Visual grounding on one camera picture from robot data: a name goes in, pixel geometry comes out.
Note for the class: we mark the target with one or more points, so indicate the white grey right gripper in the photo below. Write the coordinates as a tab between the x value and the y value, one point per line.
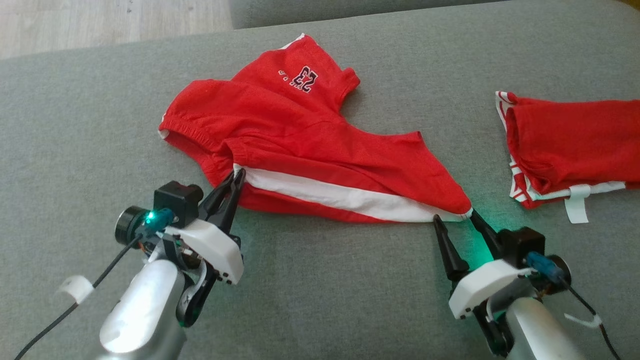
480	287

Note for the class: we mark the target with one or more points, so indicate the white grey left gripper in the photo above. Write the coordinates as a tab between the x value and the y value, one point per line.
220	250

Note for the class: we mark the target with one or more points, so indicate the red shorts with white stripe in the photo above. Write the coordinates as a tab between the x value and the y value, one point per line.
300	140

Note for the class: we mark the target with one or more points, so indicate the red Bulls 23 jersey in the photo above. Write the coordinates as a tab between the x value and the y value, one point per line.
575	140

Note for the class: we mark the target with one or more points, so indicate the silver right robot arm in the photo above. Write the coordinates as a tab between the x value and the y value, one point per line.
535	330

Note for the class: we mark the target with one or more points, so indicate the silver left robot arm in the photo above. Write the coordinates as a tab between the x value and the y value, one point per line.
145	310

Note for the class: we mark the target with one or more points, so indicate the large grey sofa seat cushion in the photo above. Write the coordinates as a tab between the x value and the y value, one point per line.
325	280

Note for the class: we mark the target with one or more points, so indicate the medium grey sofa seat cushion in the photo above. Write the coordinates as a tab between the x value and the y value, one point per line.
300	10

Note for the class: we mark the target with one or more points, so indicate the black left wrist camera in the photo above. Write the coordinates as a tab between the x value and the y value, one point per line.
175	200

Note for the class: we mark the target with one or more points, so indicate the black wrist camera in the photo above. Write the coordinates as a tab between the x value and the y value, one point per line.
175	200
522	245

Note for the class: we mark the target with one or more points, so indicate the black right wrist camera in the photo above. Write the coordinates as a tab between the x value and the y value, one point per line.
522	245

